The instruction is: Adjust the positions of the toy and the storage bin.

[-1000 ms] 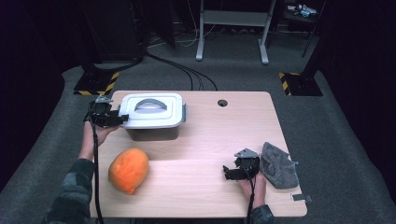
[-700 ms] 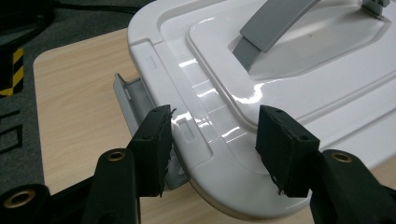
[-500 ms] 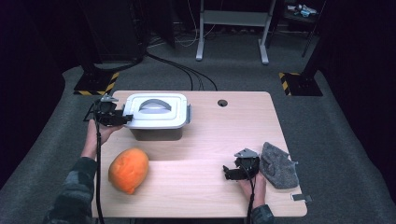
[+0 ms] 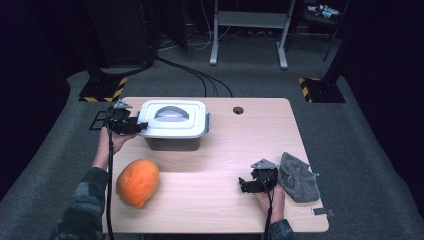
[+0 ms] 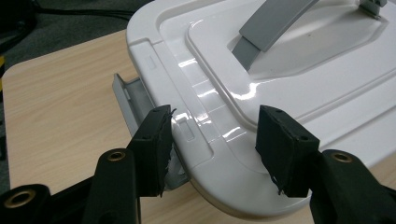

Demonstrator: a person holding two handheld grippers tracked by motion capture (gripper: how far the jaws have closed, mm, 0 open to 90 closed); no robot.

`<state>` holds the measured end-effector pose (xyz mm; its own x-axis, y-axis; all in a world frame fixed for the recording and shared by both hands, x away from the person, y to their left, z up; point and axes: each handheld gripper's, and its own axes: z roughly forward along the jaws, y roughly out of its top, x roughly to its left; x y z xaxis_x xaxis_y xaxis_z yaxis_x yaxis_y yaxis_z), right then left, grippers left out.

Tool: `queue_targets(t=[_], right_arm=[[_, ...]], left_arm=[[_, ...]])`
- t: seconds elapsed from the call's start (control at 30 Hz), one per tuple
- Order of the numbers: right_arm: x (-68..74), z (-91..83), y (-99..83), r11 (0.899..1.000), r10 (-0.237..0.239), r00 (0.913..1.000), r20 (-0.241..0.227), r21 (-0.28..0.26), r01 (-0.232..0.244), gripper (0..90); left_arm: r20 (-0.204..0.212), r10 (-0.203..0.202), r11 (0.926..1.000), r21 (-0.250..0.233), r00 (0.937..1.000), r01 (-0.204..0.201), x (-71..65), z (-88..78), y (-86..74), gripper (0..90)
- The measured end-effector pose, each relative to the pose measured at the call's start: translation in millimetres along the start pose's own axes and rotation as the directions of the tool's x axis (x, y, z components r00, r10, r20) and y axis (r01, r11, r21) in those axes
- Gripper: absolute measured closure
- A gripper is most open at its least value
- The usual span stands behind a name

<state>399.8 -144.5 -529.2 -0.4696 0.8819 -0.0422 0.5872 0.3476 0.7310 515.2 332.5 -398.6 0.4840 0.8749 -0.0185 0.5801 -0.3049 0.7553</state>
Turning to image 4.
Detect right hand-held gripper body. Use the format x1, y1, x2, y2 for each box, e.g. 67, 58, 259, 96
249, 158, 279, 194

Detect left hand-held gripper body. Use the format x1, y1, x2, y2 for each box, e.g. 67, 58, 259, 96
105, 100, 133, 136

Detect grey towel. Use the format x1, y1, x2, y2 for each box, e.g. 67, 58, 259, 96
277, 151, 320, 204

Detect storage box with white lid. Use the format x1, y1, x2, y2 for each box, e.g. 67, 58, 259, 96
136, 99, 212, 152

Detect orange plush toy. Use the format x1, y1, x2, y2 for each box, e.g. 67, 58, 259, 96
115, 158, 160, 209

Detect person's right hand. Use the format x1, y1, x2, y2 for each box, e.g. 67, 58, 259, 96
254, 184, 287, 225

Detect person's left hand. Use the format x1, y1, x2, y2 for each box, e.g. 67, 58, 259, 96
92, 126, 138, 172

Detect striped black stand base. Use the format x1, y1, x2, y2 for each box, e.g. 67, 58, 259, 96
298, 77, 347, 104
78, 76, 129, 103

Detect grey tape piece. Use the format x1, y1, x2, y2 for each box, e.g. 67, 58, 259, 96
311, 207, 335, 218

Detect black equipment cabinet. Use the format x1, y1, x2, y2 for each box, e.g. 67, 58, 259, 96
88, 0, 158, 68

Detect dark side table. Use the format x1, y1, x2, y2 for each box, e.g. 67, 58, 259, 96
289, 0, 350, 63

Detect pale small clutter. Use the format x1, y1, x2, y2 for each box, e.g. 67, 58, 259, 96
306, 3, 341, 19

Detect right hand-held gripper cable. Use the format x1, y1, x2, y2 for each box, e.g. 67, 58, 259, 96
263, 179, 275, 240

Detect hand-held gripper cable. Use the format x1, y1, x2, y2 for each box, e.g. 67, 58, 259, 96
263, 179, 275, 240
104, 113, 117, 240

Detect left hand-held gripper cable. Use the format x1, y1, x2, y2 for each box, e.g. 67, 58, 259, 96
104, 113, 117, 240

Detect black floor cables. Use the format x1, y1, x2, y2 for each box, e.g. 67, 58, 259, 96
99, 54, 234, 98

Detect white floor cables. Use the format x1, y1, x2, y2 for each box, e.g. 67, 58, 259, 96
158, 0, 233, 52

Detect white metal desk frame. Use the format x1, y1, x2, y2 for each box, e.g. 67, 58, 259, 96
209, 0, 297, 70

